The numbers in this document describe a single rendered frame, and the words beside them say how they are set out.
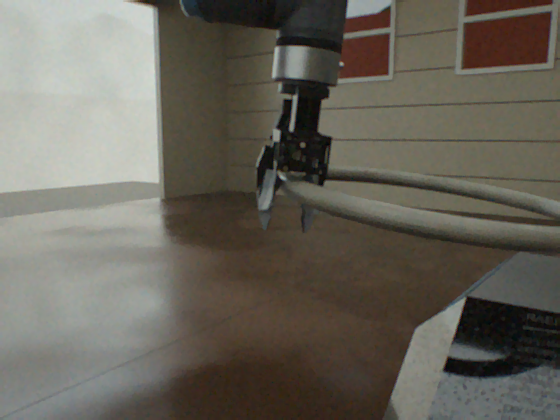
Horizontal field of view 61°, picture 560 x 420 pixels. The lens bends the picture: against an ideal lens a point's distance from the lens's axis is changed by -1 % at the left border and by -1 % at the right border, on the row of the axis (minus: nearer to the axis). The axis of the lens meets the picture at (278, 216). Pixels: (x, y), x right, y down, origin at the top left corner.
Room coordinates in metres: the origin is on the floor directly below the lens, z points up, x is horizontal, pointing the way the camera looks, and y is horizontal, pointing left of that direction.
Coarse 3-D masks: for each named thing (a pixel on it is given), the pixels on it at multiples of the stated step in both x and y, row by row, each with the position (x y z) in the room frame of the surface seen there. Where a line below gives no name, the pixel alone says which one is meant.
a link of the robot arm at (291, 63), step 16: (288, 48) 0.64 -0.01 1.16; (304, 48) 0.63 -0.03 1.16; (288, 64) 0.64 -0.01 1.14; (304, 64) 0.63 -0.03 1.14; (320, 64) 0.63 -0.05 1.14; (336, 64) 0.65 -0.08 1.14; (288, 80) 0.65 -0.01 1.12; (304, 80) 0.63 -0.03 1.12; (320, 80) 0.64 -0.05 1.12; (336, 80) 0.66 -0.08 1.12
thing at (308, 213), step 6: (306, 174) 0.71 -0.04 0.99; (306, 180) 0.70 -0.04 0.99; (312, 180) 0.68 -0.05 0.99; (306, 210) 0.70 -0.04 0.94; (312, 210) 0.69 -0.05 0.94; (318, 210) 0.66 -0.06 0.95; (306, 216) 0.70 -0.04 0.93; (312, 216) 0.70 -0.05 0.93; (306, 222) 0.70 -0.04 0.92; (312, 222) 0.70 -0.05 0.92; (306, 228) 0.70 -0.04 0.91
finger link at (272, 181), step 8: (272, 176) 0.68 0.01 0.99; (264, 184) 0.69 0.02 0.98; (272, 184) 0.67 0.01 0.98; (280, 184) 0.69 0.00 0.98; (264, 192) 0.69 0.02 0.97; (272, 192) 0.66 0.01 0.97; (264, 200) 0.68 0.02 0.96; (272, 200) 0.69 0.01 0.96; (264, 208) 0.67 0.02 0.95; (264, 216) 0.69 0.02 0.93; (264, 224) 0.69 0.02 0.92
